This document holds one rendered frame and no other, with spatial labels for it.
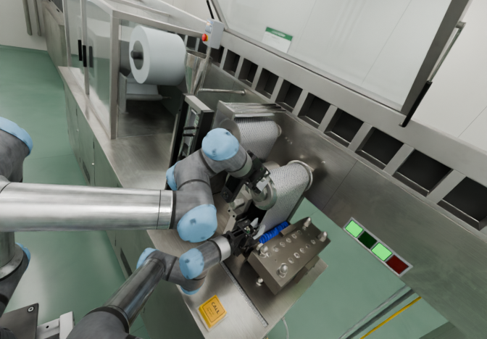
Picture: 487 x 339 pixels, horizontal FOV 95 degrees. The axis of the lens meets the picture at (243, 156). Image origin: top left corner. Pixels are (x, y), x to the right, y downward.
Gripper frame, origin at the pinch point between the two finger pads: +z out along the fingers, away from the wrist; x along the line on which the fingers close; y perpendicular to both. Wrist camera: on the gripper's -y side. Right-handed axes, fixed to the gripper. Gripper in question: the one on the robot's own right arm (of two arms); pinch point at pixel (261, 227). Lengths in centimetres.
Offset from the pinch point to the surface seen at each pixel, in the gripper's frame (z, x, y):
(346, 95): 31, 8, 54
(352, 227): 29.4, -23.1, 9.7
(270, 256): -0.5, -9.4, -6.5
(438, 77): 263, 15, 79
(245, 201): -6.1, 8.3, 9.8
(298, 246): 14.5, -13.2, -6.1
